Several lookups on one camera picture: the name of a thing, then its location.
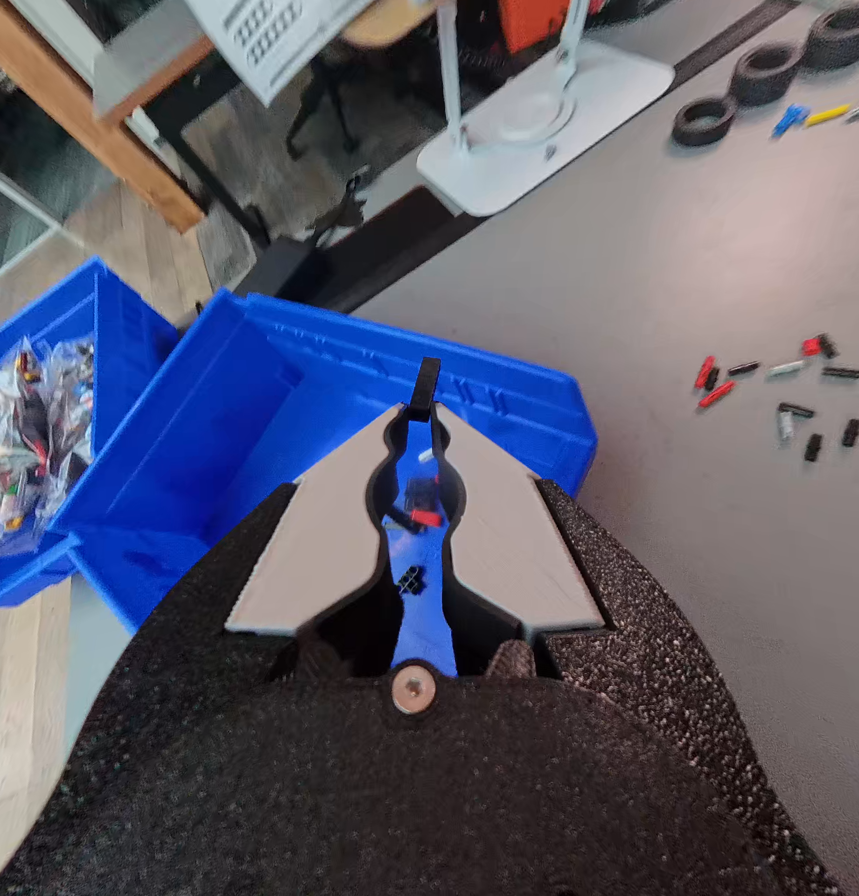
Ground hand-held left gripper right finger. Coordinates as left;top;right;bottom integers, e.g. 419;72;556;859
433;402;605;631

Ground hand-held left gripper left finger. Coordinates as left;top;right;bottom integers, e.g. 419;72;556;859
225;403;409;638

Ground blue plastic bin with tag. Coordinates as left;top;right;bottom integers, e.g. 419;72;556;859
50;287;600;681

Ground black toy brick beam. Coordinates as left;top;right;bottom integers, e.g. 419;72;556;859
410;356;443;425

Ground group of small toy pins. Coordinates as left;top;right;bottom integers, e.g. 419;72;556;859
693;333;859;464

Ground grey desk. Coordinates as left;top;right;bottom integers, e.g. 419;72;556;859
64;0;859;896

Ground loose mixed toy brick pieces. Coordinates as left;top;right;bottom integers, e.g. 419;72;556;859
382;447;446;597

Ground bag of toy brick parts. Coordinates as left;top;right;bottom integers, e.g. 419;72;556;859
0;335;98;559

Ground narrow black rubber tire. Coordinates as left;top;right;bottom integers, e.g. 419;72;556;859
670;94;740;148

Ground instruction booklet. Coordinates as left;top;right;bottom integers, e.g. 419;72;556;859
183;0;377;107

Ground wide black rubber tire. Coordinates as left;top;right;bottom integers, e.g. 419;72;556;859
802;2;859;72
729;42;804;108

